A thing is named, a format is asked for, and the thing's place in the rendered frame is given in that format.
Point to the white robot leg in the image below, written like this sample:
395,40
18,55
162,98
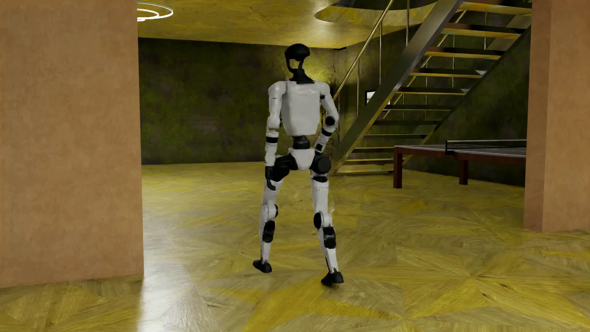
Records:
322,207
268,216

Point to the white robot right leg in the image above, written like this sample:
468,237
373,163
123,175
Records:
322,207

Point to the table tennis table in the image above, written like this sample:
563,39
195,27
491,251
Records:
461,154

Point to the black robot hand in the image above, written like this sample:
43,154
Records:
269,176

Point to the open metal staircase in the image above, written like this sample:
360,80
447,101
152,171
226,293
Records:
396,83

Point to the brass stair handrail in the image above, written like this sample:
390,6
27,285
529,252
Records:
364,48

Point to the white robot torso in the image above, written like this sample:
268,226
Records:
299,108

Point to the black table tennis net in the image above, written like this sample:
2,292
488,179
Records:
484,145

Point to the white robot left leg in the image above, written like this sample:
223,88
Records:
268,216

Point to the black robot head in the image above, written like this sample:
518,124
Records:
297,52

